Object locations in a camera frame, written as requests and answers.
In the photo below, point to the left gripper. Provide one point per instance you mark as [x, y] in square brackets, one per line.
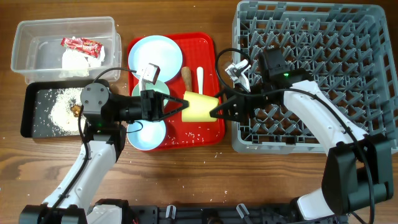
[152, 105]

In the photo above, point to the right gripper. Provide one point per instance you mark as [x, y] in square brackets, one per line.
[242, 104]

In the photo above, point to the yellow plastic cup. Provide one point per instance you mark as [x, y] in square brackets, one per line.
[199, 107]

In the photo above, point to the mint green bowl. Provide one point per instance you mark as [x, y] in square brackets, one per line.
[159, 86]

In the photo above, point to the brown carrot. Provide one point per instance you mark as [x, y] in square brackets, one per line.
[187, 78]

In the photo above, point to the white plastic spoon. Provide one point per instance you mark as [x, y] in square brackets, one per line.
[200, 79]

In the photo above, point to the small light blue bowl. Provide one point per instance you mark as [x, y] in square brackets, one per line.
[146, 135]

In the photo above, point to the large light blue plate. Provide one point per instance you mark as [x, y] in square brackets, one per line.
[158, 50]

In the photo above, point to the red snack wrapper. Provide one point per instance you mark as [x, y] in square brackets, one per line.
[83, 45]

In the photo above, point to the brown food scrap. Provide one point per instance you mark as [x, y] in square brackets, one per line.
[76, 110]

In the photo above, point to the white napkin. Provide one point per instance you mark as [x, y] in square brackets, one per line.
[76, 64]

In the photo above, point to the white rice pile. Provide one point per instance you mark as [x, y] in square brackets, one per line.
[52, 113]

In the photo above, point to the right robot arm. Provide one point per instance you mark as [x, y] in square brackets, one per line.
[358, 169]

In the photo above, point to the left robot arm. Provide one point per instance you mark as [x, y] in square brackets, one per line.
[103, 139]

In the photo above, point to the grey dishwasher rack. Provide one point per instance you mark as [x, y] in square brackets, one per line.
[345, 47]

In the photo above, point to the red serving tray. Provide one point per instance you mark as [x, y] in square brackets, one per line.
[198, 51]

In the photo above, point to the clear plastic bin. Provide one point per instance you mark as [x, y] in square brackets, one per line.
[37, 52]

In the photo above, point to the black plastic tray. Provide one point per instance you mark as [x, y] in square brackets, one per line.
[30, 96]

